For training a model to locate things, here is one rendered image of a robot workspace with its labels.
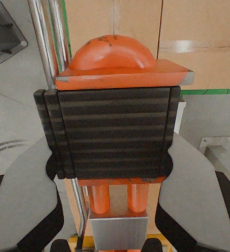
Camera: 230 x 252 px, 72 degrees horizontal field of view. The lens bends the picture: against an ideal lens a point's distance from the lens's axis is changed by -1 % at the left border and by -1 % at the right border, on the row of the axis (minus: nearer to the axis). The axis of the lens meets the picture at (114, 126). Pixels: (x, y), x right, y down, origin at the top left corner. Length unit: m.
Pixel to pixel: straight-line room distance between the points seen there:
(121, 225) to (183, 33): 0.80
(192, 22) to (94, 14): 0.42
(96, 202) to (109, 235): 0.05
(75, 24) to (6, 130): 1.34
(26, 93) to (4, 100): 0.22
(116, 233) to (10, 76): 1.52
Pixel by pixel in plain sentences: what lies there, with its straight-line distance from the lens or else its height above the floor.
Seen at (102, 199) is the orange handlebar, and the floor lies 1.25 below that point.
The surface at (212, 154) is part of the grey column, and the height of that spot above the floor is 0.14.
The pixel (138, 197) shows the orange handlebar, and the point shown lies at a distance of 0.17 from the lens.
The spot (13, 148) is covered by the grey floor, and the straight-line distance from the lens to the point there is 1.98.
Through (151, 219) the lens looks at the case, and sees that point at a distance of 0.80.
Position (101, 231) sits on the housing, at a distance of 0.21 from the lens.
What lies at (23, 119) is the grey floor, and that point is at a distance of 1.73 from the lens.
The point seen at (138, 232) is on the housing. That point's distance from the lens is 0.21.
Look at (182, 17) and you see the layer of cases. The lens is 0.86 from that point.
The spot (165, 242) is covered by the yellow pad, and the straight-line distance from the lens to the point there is 0.56.
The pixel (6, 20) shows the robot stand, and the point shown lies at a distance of 1.53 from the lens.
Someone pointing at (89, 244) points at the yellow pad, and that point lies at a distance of 0.55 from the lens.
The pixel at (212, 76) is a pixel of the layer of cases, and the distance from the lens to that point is 0.96.
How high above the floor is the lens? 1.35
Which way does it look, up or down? 61 degrees down
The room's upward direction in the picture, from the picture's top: 179 degrees clockwise
